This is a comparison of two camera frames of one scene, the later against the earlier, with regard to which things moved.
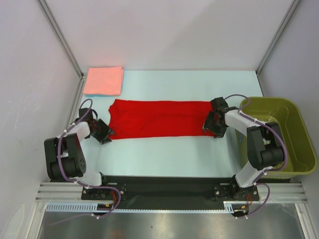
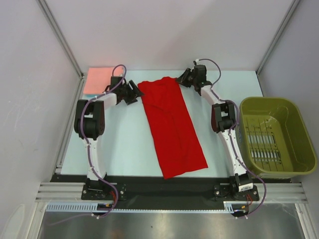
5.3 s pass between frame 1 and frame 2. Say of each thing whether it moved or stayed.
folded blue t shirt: stayed
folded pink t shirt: stayed
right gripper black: moved
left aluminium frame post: stayed
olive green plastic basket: stayed
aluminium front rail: stayed
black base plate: stayed
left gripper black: moved
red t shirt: moved
